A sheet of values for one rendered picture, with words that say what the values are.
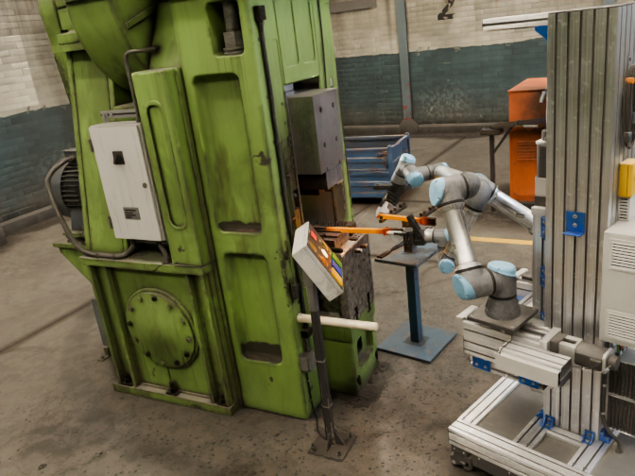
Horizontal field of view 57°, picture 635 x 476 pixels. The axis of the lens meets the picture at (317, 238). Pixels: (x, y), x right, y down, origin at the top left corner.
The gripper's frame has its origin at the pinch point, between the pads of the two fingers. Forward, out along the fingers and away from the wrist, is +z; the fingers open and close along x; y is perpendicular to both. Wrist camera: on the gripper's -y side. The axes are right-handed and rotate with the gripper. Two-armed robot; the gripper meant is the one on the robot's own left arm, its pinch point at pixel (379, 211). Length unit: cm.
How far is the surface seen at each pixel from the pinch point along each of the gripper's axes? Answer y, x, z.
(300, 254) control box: -10, -74, 0
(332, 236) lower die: -17.1, -7.9, 23.7
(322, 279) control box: 2, -71, 8
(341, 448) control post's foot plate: 45, -60, 101
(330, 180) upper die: -29.6, -8.4, -6.0
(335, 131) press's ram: -40.8, 5.3, -26.5
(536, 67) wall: -5, 747, 13
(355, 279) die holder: 4.0, -2.6, 43.5
